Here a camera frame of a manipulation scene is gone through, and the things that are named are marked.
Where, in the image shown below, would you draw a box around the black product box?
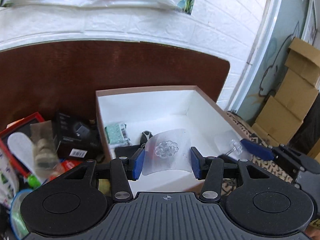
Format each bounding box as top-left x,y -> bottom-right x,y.
52,112 -> 103,160

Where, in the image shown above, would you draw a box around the letter print tan blanket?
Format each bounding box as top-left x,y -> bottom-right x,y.
221,111 -> 293,196

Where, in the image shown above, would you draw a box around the patterned white fabric pouch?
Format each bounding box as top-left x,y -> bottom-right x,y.
0,150 -> 19,209

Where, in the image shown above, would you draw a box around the white shoe insole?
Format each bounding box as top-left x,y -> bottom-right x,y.
7,132 -> 35,178

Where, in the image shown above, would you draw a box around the black blue phone case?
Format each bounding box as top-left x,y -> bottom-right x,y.
114,145 -> 140,158

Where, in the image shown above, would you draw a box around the clear bag dried goods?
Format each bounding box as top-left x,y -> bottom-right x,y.
30,121 -> 60,171

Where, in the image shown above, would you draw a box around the pink cardboard storage box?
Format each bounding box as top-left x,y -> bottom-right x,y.
95,85 -> 242,193

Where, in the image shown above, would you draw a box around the blue rimmed clear lid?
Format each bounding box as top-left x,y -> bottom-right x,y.
10,189 -> 32,239

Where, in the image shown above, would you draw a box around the red capped small bottle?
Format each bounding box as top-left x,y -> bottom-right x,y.
49,160 -> 82,181

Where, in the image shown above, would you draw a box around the stacked cardboard boxes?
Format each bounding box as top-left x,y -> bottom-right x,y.
252,37 -> 319,146

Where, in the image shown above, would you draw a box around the teal packaged item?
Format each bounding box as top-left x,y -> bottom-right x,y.
105,123 -> 131,147

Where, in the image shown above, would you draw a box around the clear adhesive wall hook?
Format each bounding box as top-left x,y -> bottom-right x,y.
214,130 -> 252,161

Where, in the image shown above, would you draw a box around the red framed box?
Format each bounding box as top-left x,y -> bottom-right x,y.
1,112 -> 44,178

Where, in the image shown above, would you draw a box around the dark wooden headboard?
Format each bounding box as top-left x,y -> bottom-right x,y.
1,41 -> 230,128

